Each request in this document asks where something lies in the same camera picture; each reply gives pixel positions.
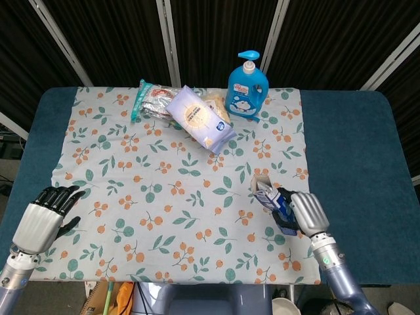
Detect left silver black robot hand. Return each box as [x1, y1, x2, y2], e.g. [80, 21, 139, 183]
[12, 185, 87, 255]

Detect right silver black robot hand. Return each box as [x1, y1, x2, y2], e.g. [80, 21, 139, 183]
[268, 187, 331, 238]

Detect blue toothpaste carton box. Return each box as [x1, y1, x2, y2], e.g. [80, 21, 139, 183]
[250, 175, 305, 238]

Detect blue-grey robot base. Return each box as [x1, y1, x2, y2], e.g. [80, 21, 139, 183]
[133, 282, 274, 315]

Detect white round bowl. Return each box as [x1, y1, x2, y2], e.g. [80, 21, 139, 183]
[271, 296, 300, 315]

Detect orange plastic bag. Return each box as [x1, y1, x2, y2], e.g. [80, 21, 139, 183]
[116, 282, 136, 315]

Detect white shoe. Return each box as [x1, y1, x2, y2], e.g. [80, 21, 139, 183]
[388, 301, 411, 315]

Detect floral orange-berry tablecloth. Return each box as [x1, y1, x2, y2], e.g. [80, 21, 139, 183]
[28, 85, 322, 285]

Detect blue pump detergent bottle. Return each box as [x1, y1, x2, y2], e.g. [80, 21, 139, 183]
[224, 50, 270, 117]

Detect yellow noodle snack packet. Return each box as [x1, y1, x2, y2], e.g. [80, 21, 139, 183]
[199, 93, 232, 126]

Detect lavender wet wipes pack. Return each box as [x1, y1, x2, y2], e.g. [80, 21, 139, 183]
[165, 85, 238, 154]

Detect teal silver snack packet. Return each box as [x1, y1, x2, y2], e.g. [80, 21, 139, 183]
[130, 78, 182, 124]

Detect black pleated curtain screen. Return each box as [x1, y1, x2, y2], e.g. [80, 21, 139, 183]
[0, 0, 420, 184]

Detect green stick handle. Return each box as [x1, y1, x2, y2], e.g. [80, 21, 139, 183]
[102, 282, 116, 315]

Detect white screen frame post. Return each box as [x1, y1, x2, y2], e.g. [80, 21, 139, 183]
[360, 31, 420, 91]
[0, 111, 30, 141]
[260, 0, 290, 73]
[28, 0, 94, 87]
[156, 0, 182, 89]

